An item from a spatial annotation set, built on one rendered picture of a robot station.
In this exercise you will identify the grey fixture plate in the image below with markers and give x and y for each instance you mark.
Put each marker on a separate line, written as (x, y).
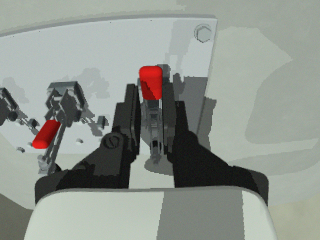
(103, 55)

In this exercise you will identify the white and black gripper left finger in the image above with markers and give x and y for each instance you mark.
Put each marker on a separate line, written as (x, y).
(103, 167)

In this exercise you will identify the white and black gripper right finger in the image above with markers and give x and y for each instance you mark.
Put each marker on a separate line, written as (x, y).
(193, 164)

